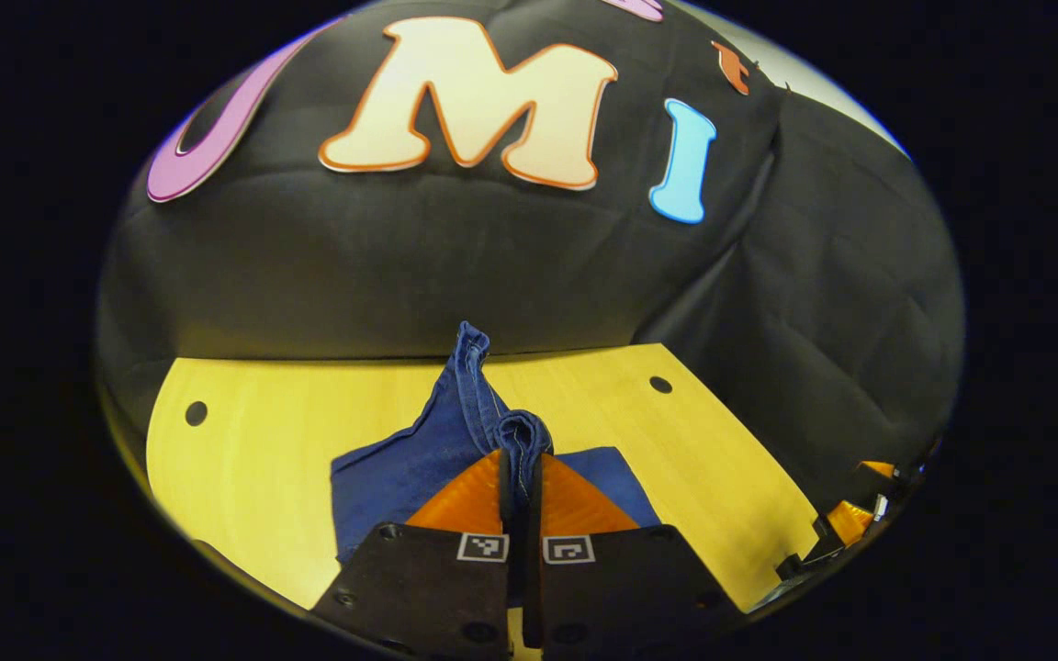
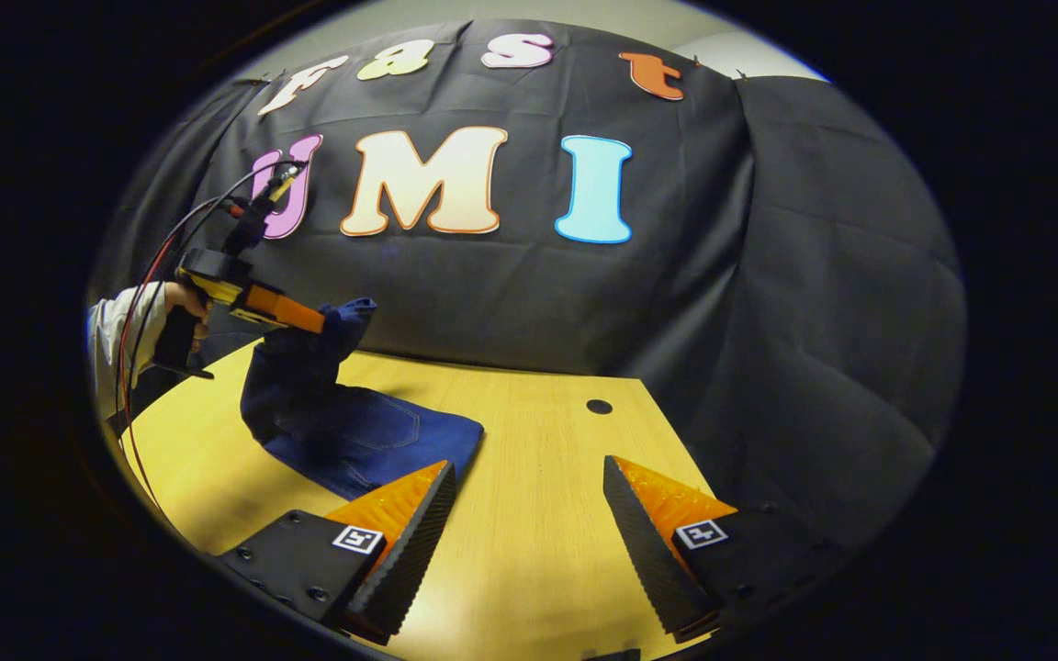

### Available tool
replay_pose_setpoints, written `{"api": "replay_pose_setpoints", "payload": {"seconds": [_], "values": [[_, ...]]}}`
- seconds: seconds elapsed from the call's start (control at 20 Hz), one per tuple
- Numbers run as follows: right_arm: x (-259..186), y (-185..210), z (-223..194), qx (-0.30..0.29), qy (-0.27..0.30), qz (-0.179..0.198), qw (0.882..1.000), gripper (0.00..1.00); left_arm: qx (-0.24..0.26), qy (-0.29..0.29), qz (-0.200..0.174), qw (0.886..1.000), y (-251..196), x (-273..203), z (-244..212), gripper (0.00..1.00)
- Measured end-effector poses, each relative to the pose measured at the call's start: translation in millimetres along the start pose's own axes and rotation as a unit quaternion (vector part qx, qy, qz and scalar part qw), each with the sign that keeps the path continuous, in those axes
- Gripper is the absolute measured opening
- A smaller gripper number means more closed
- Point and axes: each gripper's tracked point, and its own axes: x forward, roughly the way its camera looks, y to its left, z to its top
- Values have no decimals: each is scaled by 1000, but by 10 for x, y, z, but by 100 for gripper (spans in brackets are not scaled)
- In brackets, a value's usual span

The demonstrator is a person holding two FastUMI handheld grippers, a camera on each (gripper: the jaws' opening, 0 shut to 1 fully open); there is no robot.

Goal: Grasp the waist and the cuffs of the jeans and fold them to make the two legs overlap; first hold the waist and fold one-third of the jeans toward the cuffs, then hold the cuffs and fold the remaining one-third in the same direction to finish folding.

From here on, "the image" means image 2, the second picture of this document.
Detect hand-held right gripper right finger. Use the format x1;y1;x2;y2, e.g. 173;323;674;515
602;454;847;644

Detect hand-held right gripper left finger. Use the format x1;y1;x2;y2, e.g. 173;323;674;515
217;459;458;646

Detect blue jeans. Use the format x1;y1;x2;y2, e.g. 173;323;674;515
240;297;486;501

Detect black backdrop cloth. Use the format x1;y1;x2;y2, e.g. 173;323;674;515
88;18;966;552

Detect black cable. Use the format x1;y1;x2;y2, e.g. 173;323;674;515
112;158;305;432

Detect red cable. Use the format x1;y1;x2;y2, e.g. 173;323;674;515
116;204;245;506

